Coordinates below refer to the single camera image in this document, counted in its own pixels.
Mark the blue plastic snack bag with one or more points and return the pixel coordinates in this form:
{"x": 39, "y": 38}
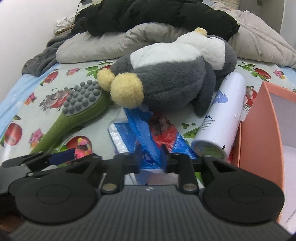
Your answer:
{"x": 133, "y": 127}

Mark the white spray can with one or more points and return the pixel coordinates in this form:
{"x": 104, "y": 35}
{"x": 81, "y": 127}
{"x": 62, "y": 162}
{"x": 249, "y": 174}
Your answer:
{"x": 217, "y": 133}

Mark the grey white penguin plush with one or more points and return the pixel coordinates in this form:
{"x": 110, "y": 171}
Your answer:
{"x": 168, "y": 76}

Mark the black puffer jacket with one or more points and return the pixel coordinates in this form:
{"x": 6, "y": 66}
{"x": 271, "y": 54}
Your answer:
{"x": 122, "y": 15}

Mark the grey duvet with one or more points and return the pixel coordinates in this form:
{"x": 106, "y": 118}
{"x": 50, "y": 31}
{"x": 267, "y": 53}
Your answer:
{"x": 255, "y": 40}

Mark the grey wardrobe cabinet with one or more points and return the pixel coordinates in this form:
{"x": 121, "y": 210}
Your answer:
{"x": 278, "y": 14}

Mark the dark grey blanket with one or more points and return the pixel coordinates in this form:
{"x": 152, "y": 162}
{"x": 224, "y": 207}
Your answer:
{"x": 45, "y": 60}

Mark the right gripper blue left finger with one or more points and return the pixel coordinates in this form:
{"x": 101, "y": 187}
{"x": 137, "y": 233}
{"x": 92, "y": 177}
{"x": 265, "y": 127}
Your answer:
{"x": 116, "y": 169}

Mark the orange cardboard storage box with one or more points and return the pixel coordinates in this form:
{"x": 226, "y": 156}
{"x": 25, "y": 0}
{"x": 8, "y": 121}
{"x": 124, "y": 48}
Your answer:
{"x": 265, "y": 144}

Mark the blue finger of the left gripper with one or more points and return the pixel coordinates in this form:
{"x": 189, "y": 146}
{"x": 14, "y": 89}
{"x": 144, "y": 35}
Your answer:
{"x": 62, "y": 157}

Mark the light blue bed sheet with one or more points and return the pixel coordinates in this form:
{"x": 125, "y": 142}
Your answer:
{"x": 18, "y": 95}

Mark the green massage hammer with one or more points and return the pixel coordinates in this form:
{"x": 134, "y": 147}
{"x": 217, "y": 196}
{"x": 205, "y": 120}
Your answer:
{"x": 85, "y": 102}

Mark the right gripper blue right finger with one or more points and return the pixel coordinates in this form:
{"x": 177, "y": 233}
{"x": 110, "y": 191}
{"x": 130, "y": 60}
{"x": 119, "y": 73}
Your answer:
{"x": 181, "y": 165}

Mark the white crumpled cloth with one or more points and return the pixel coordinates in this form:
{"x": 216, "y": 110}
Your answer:
{"x": 63, "y": 23}

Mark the fruit print mat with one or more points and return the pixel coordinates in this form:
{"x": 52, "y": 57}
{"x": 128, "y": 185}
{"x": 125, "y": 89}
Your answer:
{"x": 113, "y": 107}

